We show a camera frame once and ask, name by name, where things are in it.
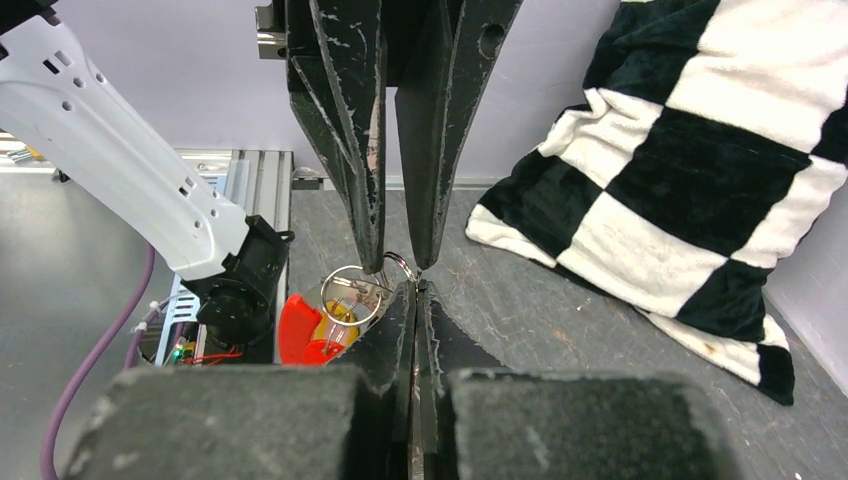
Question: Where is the yellow key tag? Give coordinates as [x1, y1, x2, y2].
[312, 300, 360, 347]

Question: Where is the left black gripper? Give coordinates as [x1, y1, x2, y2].
[255, 0, 522, 273]

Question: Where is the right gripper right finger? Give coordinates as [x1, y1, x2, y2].
[416, 281, 743, 479]

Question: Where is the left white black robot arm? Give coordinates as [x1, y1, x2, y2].
[1, 0, 520, 347]

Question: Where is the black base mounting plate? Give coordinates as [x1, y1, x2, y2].
[151, 319, 274, 367]

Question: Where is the black white checkered pillow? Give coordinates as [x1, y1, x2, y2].
[465, 1, 847, 406]

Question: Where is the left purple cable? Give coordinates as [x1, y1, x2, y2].
[39, 243, 174, 480]

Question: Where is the red key tag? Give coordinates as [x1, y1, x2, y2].
[277, 294, 345, 366]

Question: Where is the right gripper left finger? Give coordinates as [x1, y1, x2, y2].
[64, 282, 416, 479]

